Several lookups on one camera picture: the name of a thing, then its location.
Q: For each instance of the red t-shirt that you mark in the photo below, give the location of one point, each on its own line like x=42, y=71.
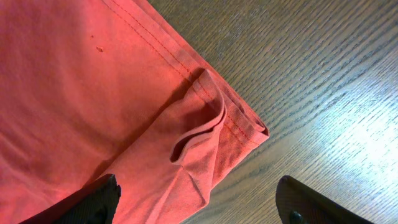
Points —
x=96, y=87

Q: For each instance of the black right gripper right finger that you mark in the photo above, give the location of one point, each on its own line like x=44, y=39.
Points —
x=298, y=203

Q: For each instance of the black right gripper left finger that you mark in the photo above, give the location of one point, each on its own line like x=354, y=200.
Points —
x=95, y=203

